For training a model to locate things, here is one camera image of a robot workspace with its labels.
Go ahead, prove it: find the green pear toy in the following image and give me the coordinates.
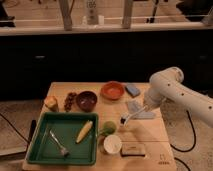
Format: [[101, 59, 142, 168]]
[[99, 121, 117, 136]]

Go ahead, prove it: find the white handled black brush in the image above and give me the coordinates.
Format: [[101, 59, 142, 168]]
[[120, 106, 146, 125]]

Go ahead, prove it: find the green plastic tray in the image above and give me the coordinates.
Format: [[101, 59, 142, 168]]
[[27, 112, 98, 166]]

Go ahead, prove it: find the black cable on floor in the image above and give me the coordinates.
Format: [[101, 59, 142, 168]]
[[170, 109, 198, 154]]

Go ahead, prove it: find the blue sponge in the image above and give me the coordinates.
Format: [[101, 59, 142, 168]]
[[125, 84, 140, 97]]

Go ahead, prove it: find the white cup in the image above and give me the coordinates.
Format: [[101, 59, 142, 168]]
[[103, 135, 122, 154]]

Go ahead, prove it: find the orange bowl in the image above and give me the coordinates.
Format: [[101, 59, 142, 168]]
[[100, 81, 124, 100]]

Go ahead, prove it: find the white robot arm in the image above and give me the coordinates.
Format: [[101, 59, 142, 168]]
[[144, 67, 213, 127]]

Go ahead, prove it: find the silver fork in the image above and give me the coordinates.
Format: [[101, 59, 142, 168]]
[[50, 131, 69, 157]]

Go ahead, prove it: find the yellow corn cob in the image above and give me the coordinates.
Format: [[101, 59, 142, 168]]
[[76, 121, 93, 143]]

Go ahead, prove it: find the brown grape bunch toy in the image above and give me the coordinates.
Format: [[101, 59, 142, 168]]
[[64, 92, 77, 112]]

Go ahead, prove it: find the light blue folded cloth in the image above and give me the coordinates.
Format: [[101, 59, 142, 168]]
[[126, 100, 155, 119]]

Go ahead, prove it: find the white remote on ledge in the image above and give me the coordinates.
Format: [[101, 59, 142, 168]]
[[86, 0, 98, 25]]

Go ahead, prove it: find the tan and black sponge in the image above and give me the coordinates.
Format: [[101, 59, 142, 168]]
[[121, 143, 146, 157]]

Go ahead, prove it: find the dark purple bowl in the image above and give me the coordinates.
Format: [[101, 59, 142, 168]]
[[76, 91, 97, 112]]

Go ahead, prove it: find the yellow bread toy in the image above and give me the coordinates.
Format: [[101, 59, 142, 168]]
[[44, 96, 59, 112]]

